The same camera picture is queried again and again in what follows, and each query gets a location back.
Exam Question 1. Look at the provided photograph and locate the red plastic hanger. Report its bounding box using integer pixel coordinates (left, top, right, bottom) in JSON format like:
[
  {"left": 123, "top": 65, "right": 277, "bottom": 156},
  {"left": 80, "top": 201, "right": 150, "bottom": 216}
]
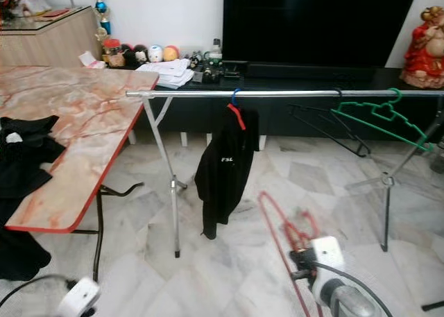
[{"left": 257, "top": 191, "right": 320, "bottom": 317}]

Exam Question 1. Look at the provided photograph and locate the black shirt green logo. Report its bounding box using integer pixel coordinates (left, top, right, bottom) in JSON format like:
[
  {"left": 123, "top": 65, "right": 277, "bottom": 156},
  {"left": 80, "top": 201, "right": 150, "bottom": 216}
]
[{"left": 0, "top": 114, "right": 67, "bottom": 282}]

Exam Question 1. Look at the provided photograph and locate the red hanger with blue hook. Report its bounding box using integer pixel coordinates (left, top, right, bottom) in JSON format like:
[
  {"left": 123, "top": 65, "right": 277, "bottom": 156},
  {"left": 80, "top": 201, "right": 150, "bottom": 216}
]
[{"left": 226, "top": 88, "right": 248, "bottom": 131}]

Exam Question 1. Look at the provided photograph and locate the green plastic hanger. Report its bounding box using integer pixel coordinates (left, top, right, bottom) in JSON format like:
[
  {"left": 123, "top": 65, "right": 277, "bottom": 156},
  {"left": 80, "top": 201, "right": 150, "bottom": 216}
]
[{"left": 331, "top": 88, "right": 434, "bottom": 151}]

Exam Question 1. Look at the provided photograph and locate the black shirt white lettering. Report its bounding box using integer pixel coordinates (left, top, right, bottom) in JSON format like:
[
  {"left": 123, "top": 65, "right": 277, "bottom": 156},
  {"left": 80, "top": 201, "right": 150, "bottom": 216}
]
[{"left": 194, "top": 105, "right": 259, "bottom": 240}]

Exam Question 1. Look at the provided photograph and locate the black television console cabinet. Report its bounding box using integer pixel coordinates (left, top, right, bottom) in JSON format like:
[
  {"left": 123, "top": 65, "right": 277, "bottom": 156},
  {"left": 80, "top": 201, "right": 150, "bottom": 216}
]
[{"left": 125, "top": 64, "right": 444, "bottom": 139}]

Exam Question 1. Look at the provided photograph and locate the black soundbar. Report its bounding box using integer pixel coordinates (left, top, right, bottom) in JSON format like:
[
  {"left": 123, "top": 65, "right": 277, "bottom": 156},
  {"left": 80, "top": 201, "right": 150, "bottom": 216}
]
[{"left": 246, "top": 62, "right": 375, "bottom": 80}]

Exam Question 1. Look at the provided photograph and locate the silver metal clothes rack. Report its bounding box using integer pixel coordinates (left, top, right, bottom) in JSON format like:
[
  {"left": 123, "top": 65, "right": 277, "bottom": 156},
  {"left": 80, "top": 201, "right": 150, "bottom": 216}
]
[{"left": 125, "top": 88, "right": 444, "bottom": 257}]

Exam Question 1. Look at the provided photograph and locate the black tape dispenser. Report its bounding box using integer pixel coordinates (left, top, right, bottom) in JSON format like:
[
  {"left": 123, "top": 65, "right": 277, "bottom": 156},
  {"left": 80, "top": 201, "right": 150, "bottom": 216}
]
[{"left": 203, "top": 65, "right": 224, "bottom": 83}]

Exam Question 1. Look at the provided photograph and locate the stack of white papers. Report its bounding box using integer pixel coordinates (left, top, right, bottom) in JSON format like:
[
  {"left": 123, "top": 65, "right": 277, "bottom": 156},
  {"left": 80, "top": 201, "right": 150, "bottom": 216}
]
[{"left": 135, "top": 58, "right": 193, "bottom": 89}]

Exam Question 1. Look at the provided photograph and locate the black flat screen television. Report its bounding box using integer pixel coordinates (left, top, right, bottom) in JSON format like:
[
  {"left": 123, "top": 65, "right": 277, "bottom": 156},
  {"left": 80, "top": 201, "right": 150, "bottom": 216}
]
[{"left": 222, "top": 0, "right": 422, "bottom": 69}]

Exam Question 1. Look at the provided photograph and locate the marble pattern folding table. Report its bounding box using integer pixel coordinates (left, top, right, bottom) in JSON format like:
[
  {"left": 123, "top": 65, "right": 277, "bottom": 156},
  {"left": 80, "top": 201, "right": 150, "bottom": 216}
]
[{"left": 0, "top": 65, "right": 160, "bottom": 284}]

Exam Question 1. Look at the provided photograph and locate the red laughing Buddha statue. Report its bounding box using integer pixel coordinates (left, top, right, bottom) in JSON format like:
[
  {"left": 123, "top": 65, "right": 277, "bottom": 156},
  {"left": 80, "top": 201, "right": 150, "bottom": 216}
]
[{"left": 400, "top": 5, "right": 444, "bottom": 89}]

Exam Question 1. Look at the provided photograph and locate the orange round plush toy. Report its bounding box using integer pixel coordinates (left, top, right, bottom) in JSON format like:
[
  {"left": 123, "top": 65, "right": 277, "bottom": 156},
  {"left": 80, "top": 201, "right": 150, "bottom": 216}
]
[{"left": 162, "top": 45, "right": 180, "bottom": 62}]

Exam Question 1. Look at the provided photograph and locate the white round plush toy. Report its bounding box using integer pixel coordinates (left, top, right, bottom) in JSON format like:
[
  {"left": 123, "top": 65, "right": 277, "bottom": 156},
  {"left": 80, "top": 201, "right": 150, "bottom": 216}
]
[{"left": 147, "top": 44, "right": 164, "bottom": 62}]

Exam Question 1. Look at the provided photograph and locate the black white-faced plush toy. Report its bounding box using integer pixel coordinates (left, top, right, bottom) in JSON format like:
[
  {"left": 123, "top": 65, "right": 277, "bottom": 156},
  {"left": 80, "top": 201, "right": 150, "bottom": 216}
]
[{"left": 133, "top": 44, "right": 149, "bottom": 64}]

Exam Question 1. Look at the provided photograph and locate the light wooden sideboard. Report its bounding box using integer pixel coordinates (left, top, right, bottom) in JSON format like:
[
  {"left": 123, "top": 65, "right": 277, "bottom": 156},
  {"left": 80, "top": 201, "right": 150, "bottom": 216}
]
[{"left": 0, "top": 6, "right": 103, "bottom": 67}]

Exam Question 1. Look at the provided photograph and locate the black round plush toy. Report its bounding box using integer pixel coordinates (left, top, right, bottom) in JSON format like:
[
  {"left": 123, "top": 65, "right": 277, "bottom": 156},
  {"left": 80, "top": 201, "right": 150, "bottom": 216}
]
[{"left": 121, "top": 44, "right": 137, "bottom": 65}]

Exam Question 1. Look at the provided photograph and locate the pink tissue pack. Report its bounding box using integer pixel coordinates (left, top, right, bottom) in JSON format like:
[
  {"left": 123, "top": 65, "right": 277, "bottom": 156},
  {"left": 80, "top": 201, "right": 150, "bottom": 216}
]
[{"left": 78, "top": 50, "right": 107, "bottom": 69}]

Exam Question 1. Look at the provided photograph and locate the flat red tray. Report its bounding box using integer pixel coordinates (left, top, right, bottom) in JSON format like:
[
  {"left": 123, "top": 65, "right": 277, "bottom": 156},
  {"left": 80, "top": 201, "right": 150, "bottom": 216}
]
[{"left": 42, "top": 8, "right": 71, "bottom": 18}]

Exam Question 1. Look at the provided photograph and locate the gold and blue trophy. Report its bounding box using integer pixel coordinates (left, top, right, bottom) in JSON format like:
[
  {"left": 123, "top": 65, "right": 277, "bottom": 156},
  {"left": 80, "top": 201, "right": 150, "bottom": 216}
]
[{"left": 92, "top": 0, "right": 112, "bottom": 42}]

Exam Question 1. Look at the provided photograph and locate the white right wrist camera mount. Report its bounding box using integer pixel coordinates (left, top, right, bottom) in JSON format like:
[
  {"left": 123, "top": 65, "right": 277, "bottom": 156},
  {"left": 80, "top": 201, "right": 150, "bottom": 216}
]
[{"left": 309, "top": 236, "right": 348, "bottom": 305}]

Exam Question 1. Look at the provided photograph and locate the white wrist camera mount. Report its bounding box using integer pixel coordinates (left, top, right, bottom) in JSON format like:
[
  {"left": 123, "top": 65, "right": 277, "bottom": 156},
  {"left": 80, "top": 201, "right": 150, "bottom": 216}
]
[
  {"left": 57, "top": 277, "right": 101, "bottom": 317},
  {"left": 309, "top": 236, "right": 348, "bottom": 305}
]

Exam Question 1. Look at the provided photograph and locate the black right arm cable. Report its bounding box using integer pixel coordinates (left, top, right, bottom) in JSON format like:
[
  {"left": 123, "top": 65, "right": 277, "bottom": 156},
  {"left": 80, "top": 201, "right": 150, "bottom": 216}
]
[{"left": 312, "top": 260, "right": 393, "bottom": 317}]

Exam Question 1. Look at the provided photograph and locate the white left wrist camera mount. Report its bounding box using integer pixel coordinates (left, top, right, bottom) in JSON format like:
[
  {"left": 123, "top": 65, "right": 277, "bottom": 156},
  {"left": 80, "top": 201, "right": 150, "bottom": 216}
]
[{"left": 57, "top": 277, "right": 101, "bottom": 317}]

